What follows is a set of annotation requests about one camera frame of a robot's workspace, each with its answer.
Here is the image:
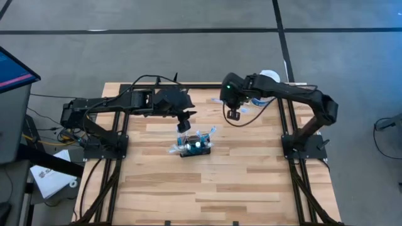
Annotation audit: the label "black desk bar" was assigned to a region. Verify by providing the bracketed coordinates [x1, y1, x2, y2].
[15, 144, 85, 178]

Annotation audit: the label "grey cabinet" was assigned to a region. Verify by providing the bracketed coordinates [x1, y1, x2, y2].
[0, 83, 32, 164]

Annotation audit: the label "black wire toothbrush holder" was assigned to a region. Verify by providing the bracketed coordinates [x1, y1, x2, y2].
[179, 133, 212, 158]

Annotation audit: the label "white printed paper sheet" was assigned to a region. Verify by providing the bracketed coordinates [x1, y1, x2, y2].
[30, 149, 79, 200]

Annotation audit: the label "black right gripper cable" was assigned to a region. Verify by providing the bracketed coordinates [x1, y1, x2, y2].
[222, 97, 278, 127]

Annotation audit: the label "white wipes canister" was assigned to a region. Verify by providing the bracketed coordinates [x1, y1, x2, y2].
[251, 69, 281, 107]

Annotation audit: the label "thin black floor cable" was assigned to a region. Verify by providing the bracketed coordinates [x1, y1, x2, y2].
[372, 117, 402, 160]
[30, 93, 79, 100]

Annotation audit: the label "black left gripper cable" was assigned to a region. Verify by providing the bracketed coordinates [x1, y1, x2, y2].
[82, 74, 189, 126]

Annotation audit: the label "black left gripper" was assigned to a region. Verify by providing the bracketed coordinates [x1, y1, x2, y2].
[153, 87, 198, 134]

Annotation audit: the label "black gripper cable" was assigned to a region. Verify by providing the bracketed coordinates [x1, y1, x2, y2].
[222, 97, 278, 127]
[82, 74, 189, 126]

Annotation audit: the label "monitor with blue screen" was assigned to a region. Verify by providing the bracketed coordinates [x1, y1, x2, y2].
[0, 46, 41, 94]

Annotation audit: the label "yellow cable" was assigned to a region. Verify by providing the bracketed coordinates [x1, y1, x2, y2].
[21, 133, 83, 147]

